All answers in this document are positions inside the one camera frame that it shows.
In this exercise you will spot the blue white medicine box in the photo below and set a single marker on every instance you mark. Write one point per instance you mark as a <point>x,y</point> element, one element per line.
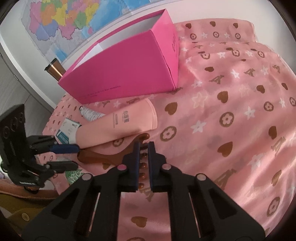
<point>67,132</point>

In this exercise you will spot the large pink cream tube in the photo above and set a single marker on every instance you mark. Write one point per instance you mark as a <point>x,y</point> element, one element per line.
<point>130,120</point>

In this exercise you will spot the small white ointment tube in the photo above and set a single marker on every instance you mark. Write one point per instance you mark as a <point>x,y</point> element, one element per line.
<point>89,114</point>

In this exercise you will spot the pink sweater forearm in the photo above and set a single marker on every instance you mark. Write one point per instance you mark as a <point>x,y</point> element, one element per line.
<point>8,188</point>

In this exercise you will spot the pink patterned tablecloth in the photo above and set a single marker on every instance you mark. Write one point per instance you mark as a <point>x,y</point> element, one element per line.
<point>232,117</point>

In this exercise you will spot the colourful wall map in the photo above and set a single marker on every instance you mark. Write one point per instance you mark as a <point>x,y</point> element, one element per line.
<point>58,28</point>

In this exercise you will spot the pink aloe cream tube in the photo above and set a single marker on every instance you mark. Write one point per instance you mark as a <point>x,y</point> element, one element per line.
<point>73,176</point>

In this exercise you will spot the grey wardrobe door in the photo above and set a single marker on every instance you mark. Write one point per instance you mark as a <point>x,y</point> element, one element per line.
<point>13,92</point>

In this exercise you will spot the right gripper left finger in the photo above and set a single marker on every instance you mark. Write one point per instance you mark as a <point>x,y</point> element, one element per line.
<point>89,208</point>

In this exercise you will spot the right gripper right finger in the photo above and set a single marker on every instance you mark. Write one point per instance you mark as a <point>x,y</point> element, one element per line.
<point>198,208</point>

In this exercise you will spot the pink cardboard box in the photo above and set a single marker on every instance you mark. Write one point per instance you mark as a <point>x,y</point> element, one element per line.
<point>138,58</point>

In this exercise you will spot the copper travel mug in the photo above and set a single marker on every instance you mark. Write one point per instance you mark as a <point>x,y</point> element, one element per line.
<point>55,69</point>

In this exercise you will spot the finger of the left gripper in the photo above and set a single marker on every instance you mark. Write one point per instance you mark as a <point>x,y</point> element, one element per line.
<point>44,144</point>
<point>57,167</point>

